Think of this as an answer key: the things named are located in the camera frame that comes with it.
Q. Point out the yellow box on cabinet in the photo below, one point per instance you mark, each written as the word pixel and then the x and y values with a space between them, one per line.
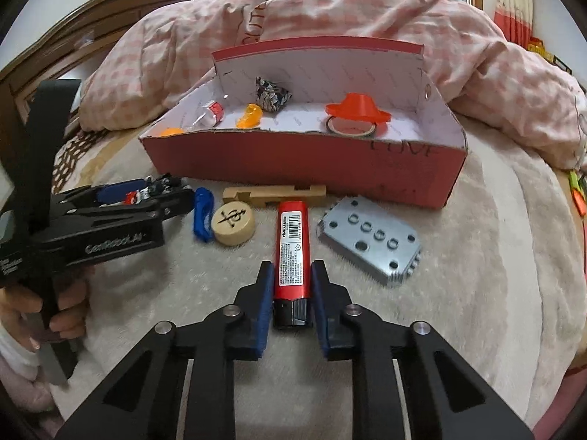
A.
pixel 536 45

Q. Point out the small bottle red label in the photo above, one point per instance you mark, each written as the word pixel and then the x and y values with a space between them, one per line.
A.
pixel 208 116

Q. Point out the grey metal perforated plate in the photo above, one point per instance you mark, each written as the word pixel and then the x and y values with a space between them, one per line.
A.
pixel 371 238

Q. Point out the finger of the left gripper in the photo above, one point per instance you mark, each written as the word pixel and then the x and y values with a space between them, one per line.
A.
pixel 117 216
pixel 94 196

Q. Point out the red cardboard box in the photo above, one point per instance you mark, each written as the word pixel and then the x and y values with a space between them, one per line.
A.
pixel 414 159

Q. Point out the orange plastic hat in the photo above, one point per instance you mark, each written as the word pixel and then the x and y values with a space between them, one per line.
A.
pixel 358 107

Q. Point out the right cream red curtain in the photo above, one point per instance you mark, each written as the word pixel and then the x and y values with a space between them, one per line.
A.
pixel 515 19

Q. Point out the orange ball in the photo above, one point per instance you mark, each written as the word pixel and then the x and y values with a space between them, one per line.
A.
pixel 170 131

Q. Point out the roll of tape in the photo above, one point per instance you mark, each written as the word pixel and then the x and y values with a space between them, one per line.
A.
pixel 350 128

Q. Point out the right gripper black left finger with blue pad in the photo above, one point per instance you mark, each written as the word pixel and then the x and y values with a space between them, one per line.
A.
pixel 178 382

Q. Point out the blue plastic clip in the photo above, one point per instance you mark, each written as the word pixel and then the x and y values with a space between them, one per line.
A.
pixel 203 211

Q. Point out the pink checkered duvet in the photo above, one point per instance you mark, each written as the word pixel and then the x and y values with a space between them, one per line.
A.
pixel 478 72

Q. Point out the round wooden chess piece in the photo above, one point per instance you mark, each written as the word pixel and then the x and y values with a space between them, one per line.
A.
pixel 233 224

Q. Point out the pink sleeve forearm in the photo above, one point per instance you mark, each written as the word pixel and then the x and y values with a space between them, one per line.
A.
pixel 20 370

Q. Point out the wooden notched block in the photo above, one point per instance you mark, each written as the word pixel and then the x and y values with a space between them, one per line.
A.
pixel 262 196

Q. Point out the red cylindrical battery tube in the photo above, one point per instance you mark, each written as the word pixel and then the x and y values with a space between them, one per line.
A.
pixel 292 292

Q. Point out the black white patterned pyramid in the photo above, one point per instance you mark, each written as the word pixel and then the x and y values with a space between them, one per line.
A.
pixel 271 97

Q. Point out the orange green toy pieces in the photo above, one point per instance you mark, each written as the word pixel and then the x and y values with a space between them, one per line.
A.
pixel 577 194

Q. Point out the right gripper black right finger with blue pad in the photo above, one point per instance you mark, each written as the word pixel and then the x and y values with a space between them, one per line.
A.
pixel 407 382

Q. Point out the orange translucent toy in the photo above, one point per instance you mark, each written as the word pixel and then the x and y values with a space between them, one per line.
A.
pixel 251 117

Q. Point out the polka dot pillow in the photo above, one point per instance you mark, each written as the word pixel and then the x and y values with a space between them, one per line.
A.
pixel 70 154

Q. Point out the brown wooden headboard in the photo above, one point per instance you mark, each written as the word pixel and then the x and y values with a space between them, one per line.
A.
pixel 73 48

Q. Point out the beige fleece blanket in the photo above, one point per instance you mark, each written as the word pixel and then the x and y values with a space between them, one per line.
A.
pixel 501 279

